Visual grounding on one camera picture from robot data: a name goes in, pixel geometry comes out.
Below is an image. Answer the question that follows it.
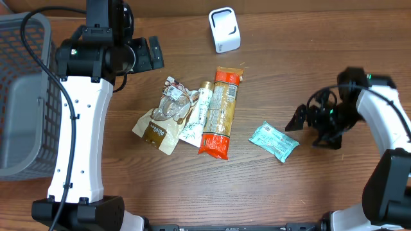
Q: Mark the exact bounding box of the clear brown snack pouch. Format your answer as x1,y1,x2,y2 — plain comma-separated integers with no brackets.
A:
132,76,200,155

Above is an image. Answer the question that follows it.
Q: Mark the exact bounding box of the white bamboo print tube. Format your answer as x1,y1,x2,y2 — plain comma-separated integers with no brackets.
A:
179,81,214,148

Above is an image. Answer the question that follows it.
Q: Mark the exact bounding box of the orange gold pasta package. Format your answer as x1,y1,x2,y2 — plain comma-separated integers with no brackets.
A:
198,66,243,160

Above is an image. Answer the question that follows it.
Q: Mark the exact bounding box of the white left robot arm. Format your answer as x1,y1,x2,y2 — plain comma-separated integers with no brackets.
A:
31,0,164,231

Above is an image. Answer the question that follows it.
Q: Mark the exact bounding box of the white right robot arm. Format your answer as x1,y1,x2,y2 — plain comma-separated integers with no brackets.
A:
285,67,410,230

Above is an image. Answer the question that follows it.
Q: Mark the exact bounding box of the white barcode scanner stand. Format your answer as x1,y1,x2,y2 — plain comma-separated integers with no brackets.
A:
208,7,241,53

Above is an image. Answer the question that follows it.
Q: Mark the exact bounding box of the grey plastic mesh basket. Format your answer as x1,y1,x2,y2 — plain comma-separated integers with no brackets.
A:
1,13,62,181

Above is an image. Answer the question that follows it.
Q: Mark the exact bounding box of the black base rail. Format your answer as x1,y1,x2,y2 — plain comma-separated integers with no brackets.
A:
144,221,329,231

